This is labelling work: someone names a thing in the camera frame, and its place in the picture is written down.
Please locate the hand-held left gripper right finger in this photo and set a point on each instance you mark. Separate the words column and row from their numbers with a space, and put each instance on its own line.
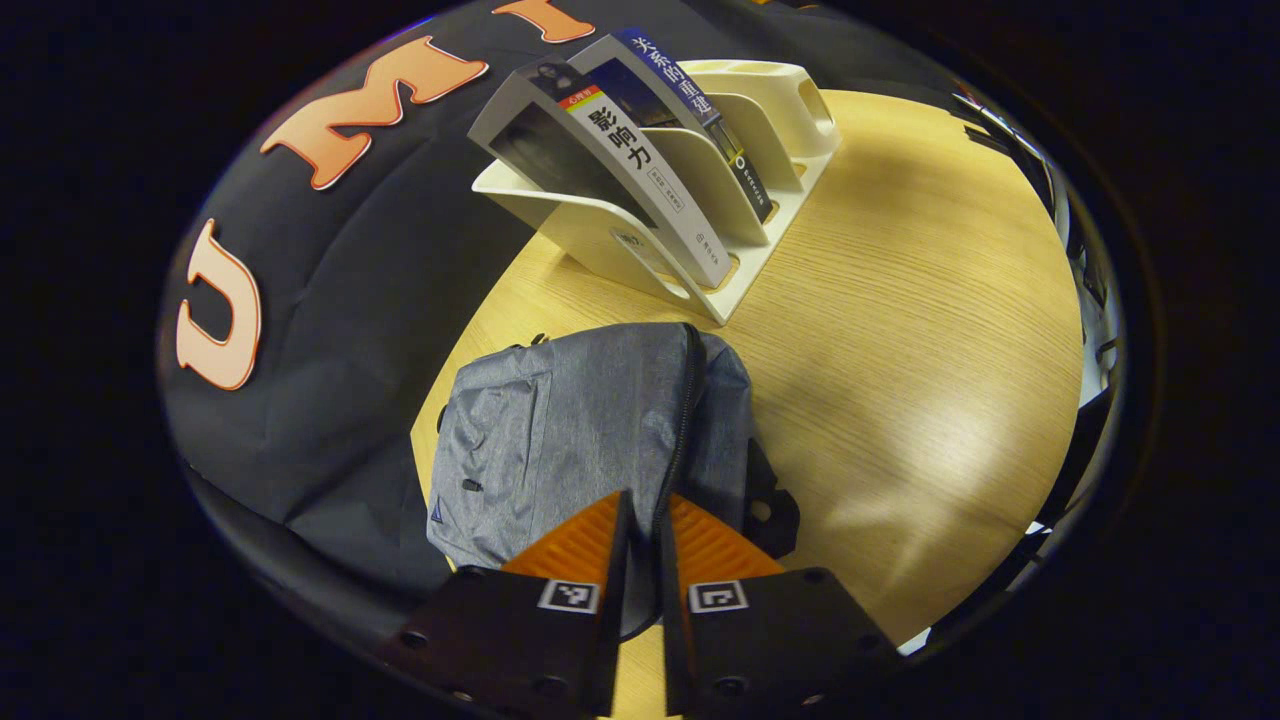
column 730, row 640

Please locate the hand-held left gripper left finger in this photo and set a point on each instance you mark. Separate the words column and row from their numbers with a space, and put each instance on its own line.
column 560, row 640

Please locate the grey schoolbag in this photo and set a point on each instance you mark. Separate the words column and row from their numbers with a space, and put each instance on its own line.
column 580, row 430

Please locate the white bookshelf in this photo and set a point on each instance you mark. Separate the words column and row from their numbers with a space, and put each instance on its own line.
column 620, row 240

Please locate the grey white book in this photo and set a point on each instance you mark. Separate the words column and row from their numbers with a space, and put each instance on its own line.
column 650, row 180

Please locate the blue book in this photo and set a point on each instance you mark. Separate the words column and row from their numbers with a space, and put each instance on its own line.
column 690, row 95

